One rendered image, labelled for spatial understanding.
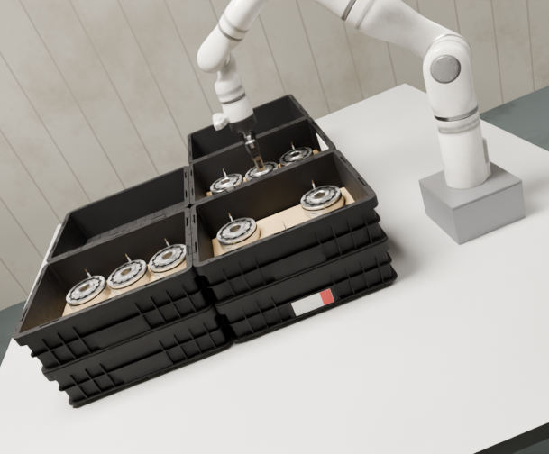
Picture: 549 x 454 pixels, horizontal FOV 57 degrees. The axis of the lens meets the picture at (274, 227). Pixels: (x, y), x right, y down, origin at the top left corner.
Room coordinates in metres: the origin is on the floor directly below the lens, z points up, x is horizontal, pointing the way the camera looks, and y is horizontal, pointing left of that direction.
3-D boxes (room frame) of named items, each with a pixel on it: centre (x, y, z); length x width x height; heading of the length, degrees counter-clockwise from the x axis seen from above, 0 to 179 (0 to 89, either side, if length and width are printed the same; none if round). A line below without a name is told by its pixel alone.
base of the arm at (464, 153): (1.00, -0.46, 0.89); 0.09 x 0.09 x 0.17; 8
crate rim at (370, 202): (1.02, -0.02, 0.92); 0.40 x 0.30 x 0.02; 89
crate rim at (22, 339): (1.03, 0.38, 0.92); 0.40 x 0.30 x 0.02; 89
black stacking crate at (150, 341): (1.03, 0.38, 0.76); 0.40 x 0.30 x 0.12; 89
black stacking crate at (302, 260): (1.02, -0.02, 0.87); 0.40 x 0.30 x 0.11; 89
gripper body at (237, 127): (1.34, -0.03, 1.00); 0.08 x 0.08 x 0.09
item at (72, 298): (1.10, 0.49, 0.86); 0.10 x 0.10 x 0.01
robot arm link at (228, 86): (1.35, -0.03, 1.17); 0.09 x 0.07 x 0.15; 142
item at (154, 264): (1.09, 0.27, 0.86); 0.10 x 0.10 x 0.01
